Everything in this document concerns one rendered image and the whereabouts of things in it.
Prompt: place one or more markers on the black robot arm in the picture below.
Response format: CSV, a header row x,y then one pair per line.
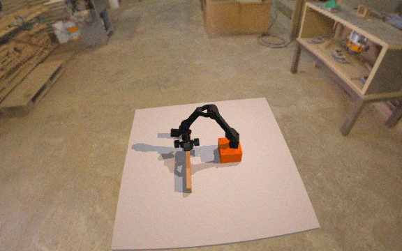
x,y
213,113

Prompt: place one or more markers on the wooden rail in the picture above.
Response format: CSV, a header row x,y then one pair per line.
x,y
188,171

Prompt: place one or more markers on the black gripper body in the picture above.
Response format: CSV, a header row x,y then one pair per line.
x,y
195,142

